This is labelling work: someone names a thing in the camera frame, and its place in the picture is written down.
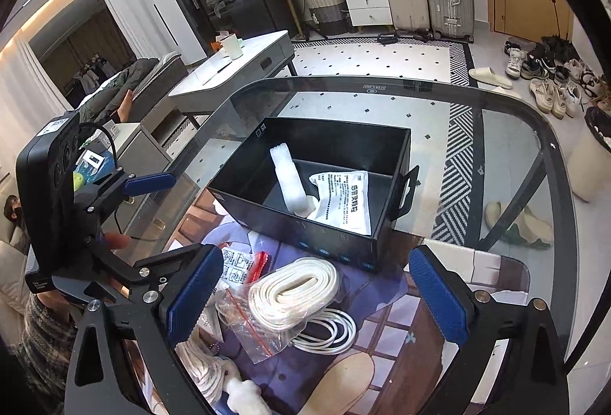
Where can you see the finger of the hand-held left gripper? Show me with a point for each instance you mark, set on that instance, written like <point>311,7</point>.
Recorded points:
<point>152,182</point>
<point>160,263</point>

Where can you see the dark jacket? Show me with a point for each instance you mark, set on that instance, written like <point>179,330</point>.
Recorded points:
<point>114,85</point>

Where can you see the white curtain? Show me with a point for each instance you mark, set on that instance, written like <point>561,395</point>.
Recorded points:
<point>114,9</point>

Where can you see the white printed packet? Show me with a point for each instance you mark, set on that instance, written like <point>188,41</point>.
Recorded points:
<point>341,202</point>

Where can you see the white coffee table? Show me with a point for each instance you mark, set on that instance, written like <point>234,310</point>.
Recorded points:
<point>248,57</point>

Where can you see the pile of shoes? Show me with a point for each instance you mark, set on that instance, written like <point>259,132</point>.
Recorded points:
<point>549,90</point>

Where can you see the orange small container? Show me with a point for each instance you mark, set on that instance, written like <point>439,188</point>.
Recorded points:
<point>217,47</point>

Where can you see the white plush toy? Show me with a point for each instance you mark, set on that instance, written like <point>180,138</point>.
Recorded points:
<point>246,396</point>

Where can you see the grey cabinet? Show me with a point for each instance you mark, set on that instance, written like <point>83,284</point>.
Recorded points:
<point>138,147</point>

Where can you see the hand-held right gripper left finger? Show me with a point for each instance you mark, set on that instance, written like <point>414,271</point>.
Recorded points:
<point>195,291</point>

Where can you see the white trash bin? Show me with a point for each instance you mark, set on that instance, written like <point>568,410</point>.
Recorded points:
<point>589,157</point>

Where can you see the white cup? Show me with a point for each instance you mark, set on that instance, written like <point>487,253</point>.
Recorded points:
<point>234,47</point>

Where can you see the black cardboard box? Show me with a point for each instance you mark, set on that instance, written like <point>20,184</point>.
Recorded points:
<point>296,233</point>

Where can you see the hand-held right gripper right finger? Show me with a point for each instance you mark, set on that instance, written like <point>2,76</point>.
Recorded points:
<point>439,295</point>

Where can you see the person's left hand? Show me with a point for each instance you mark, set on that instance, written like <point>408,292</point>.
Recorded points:
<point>115,241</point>

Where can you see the white foam roll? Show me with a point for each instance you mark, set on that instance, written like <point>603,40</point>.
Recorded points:
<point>286,176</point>

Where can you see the printed desk mat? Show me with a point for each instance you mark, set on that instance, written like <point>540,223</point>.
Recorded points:
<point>396,348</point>

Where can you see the red-edged white packet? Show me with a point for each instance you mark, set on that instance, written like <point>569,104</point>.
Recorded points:
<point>236,264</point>

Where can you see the woven basket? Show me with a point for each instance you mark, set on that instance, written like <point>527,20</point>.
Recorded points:
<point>324,9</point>

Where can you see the bed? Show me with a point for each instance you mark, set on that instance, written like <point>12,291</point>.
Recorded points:
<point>164,71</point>

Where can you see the person's left forearm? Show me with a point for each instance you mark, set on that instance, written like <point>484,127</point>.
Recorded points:
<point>38,348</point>

